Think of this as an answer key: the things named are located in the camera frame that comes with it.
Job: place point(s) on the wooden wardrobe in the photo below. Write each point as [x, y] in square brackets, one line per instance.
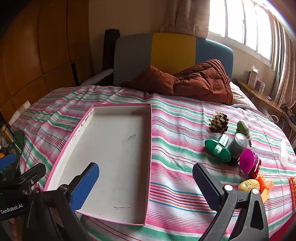
[46, 46]

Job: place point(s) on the wooden side table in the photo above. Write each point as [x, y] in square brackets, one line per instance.
[261, 96]

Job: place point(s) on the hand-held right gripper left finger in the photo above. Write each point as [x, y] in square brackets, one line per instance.
[85, 185]

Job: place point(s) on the white plastic rail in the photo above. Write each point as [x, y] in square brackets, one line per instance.
[97, 77]

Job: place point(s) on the window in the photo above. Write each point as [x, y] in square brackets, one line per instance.
[233, 18]

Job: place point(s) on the striped bed sheet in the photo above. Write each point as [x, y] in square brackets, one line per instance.
[180, 139]

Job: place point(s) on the yellow egg-shaped case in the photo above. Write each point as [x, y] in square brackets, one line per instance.
[248, 185]

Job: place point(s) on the orange lattice piece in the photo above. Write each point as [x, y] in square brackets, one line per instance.
[293, 190]

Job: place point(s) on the green white plug-in repellent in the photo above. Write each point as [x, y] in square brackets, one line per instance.
[242, 128]

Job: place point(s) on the brown quilt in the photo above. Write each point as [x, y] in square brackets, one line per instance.
[201, 83]

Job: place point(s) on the beige patterned curtain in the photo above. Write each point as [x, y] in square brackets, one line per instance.
[286, 81]

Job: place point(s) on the pink cardboard box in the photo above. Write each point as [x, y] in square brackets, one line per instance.
[111, 150]

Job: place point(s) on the grey jar black lid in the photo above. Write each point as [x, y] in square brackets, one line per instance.
[238, 144]

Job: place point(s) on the small purple object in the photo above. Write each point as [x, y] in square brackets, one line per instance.
[269, 98]

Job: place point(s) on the orange building block toy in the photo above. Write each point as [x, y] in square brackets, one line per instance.
[266, 185]

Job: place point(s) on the translucent plastic tube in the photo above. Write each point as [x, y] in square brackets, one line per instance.
[284, 153]

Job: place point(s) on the white carton box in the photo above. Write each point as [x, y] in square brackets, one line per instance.
[252, 78]

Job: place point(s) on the beige pillow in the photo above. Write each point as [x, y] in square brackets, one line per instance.
[239, 97]

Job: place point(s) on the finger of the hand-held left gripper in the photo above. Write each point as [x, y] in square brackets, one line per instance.
[8, 161]
[34, 173]

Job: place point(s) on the magenta plastic funnel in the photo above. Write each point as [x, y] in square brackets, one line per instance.
[247, 160]

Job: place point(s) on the purple box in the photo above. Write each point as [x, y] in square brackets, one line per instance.
[260, 85]

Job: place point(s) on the brown massage comb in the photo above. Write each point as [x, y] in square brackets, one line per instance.
[218, 122]

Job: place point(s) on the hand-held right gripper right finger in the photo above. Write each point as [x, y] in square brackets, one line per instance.
[204, 183]

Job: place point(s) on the red glossy cylinder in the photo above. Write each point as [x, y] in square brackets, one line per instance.
[253, 173]

